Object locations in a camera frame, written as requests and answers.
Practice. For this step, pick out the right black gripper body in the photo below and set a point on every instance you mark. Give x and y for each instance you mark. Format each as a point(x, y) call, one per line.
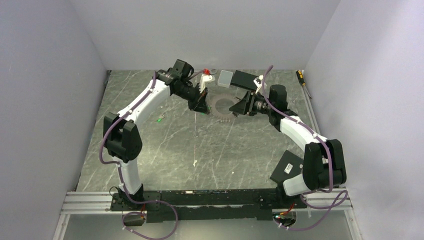
point(258, 105)

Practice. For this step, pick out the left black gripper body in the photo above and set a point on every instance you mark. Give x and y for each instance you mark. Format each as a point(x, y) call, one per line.
point(189, 93)

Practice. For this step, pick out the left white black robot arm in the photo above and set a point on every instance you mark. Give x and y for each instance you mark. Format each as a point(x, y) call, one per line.
point(121, 131)

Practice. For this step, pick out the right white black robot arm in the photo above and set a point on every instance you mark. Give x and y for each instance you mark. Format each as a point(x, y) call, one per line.
point(323, 164)

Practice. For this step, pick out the black flat rectangular box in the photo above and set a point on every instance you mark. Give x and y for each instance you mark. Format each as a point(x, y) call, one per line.
point(244, 80)

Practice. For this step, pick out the translucent white plastic box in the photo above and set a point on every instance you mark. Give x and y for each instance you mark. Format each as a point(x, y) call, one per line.
point(225, 78)

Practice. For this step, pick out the yellow black screwdriver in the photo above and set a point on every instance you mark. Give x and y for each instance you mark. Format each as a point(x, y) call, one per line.
point(301, 80)

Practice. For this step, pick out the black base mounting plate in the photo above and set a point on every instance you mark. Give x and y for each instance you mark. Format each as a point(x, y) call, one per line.
point(219, 204)

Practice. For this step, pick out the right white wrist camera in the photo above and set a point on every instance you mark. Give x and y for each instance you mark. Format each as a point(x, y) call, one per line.
point(258, 81)

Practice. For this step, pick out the aluminium extrusion rail frame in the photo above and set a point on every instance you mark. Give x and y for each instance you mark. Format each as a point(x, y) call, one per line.
point(100, 202)

